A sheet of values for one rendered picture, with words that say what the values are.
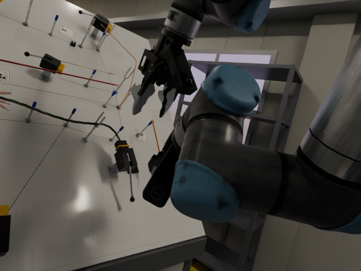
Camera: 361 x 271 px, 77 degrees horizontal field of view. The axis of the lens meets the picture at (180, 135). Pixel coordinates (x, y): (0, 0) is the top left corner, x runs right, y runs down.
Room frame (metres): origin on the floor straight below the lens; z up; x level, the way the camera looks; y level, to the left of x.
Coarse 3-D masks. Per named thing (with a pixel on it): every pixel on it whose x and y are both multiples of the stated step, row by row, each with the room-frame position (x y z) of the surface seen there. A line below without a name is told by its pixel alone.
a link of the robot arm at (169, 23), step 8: (168, 16) 0.51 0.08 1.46; (176, 16) 0.49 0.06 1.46; (184, 16) 0.49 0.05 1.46; (168, 24) 0.50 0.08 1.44; (176, 24) 0.49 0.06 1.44; (184, 24) 0.49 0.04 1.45; (192, 24) 0.50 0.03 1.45; (200, 24) 0.52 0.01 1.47; (176, 32) 0.50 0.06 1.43; (184, 32) 0.50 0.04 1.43; (192, 32) 0.51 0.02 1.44
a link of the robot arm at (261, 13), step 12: (204, 0) 0.46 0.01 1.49; (240, 0) 0.39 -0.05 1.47; (252, 0) 0.41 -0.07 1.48; (264, 0) 0.41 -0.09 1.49; (204, 12) 0.49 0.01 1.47; (216, 12) 0.45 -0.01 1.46; (228, 12) 0.42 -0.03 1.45; (240, 12) 0.42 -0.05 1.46; (252, 12) 0.41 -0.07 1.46; (264, 12) 0.44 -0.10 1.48; (228, 24) 0.46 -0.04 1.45; (240, 24) 0.44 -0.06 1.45; (252, 24) 0.43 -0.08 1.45
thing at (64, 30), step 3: (60, 27) 0.89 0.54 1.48; (63, 27) 0.90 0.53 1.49; (66, 27) 0.91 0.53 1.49; (60, 30) 0.88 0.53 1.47; (63, 30) 0.89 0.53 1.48; (66, 30) 0.90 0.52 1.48; (69, 30) 0.91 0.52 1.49; (72, 30) 0.92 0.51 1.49; (60, 33) 0.87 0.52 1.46; (63, 33) 0.88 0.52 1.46; (66, 33) 0.89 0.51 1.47; (69, 33) 0.90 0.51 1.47; (72, 33) 0.91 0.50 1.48; (69, 36) 0.89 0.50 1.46; (72, 36) 0.90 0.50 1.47
